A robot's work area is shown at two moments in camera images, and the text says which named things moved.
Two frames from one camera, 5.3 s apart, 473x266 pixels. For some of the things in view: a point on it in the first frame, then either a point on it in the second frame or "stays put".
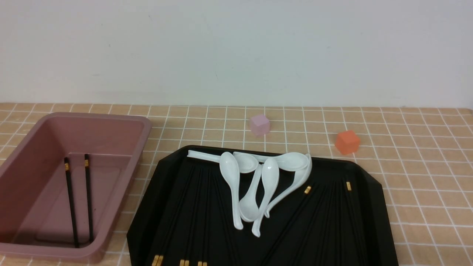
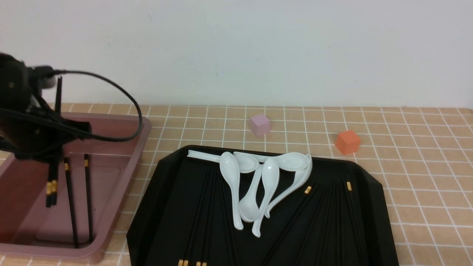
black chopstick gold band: x=207 y=259 stays put
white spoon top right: x=292 y=161 stays put
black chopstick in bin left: x=73 y=216 stays put
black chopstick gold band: x=176 y=222 → x=53 y=172
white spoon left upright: x=229 y=166 stays put
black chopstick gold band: x=167 y=234 → x=52 y=180
